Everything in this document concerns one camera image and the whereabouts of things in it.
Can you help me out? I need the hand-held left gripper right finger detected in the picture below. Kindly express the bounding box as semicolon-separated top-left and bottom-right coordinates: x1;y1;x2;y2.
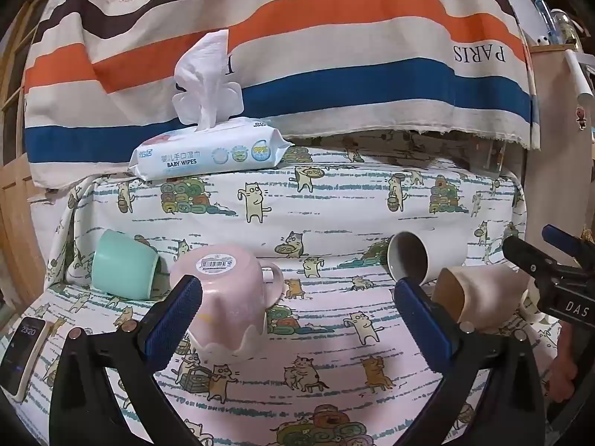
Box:
393;278;547;446

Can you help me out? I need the blue pen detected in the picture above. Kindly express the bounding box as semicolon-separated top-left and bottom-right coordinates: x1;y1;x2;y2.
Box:
533;0;559;46

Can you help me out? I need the white tube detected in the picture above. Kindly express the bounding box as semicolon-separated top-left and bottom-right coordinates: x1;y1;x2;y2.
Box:
564;50;595;102

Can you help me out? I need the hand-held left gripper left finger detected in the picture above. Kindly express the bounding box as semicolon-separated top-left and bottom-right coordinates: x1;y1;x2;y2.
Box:
49;275;204;446

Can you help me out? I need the person's right hand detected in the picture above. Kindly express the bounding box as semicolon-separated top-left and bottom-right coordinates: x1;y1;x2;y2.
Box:
549;324;584;403

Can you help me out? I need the cat print cloth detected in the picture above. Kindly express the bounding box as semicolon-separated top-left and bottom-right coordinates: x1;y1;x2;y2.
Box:
13;131;582;446

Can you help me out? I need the mint green cup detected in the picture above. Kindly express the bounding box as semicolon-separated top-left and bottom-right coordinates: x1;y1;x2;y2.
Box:
91;229;162;301

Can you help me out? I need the clear bottle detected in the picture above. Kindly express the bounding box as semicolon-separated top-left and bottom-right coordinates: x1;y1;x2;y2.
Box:
554;8;584;48

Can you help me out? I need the white cup with grey inside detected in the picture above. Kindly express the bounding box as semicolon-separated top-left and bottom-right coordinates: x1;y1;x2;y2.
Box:
387;230;470;286

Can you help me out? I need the wooden shelf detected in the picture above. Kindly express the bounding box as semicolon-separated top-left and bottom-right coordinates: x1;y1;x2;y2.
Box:
524;43;595;247

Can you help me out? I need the baby wipes pack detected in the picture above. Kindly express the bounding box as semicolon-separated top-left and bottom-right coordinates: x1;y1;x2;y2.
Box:
127;30;296;182

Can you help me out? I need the pink cup with handle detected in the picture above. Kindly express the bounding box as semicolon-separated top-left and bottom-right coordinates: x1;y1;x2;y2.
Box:
169;247;284;364

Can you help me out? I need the white phone with lit screen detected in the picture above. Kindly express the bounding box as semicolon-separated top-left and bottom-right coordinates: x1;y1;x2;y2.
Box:
0;316;48;403

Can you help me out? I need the beige cup with brown inside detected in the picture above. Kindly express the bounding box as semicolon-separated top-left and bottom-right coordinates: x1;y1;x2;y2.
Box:
432;265;544;332

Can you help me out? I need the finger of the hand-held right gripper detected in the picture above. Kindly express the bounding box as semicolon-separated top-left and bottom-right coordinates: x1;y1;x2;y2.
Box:
503;236;559;285
542;224;595;266

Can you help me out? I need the striped cloth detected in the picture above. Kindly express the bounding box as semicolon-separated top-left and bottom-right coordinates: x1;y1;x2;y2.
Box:
22;0;541;192

